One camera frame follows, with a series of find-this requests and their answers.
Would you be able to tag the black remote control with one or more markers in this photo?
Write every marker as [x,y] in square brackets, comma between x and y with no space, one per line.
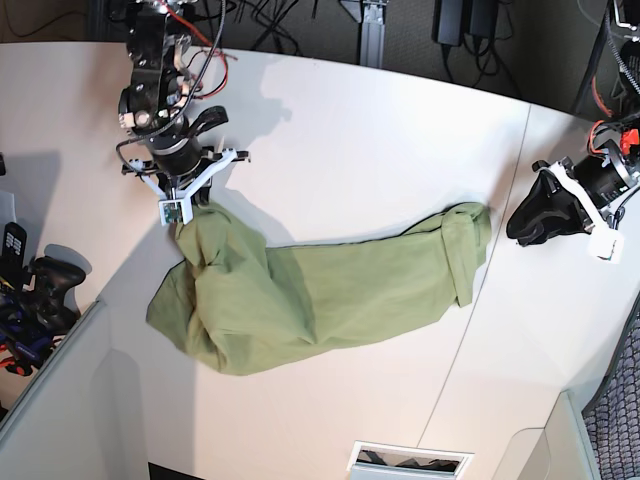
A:
[13,245]

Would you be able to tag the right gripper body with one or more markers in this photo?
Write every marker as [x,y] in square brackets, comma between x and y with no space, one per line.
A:
[177,162]

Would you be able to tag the mesh office chair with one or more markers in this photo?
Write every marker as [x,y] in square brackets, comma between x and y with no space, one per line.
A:
[612,415]

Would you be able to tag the grey partition panel left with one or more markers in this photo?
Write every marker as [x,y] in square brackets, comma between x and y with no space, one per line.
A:
[81,417]

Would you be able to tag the green t-shirt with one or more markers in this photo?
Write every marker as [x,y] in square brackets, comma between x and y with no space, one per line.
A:
[242,307]

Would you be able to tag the aluminium table leg post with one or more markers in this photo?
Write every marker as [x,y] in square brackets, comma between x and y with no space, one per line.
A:
[372,32]

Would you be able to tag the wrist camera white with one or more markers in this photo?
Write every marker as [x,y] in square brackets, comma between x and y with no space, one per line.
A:
[175,211]
[606,245]

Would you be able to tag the black game controller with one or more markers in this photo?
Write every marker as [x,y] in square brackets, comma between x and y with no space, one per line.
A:
[46,301]

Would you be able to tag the blue orange tools pile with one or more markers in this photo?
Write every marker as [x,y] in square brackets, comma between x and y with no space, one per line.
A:
[28,342]

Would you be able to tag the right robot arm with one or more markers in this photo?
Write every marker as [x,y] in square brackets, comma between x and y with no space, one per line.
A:
[170,57]

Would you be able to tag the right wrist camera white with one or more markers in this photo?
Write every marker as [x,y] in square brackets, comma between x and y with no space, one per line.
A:
[175,211]

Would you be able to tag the black power adapter brick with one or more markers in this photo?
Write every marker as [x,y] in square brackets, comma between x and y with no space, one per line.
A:
[448,22]

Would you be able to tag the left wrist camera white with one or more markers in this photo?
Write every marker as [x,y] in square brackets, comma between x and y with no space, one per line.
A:
[606,245]

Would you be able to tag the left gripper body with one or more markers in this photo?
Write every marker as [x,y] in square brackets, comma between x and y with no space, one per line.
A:
[604,179]

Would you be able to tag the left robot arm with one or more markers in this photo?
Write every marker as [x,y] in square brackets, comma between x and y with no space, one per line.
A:
[619,31]

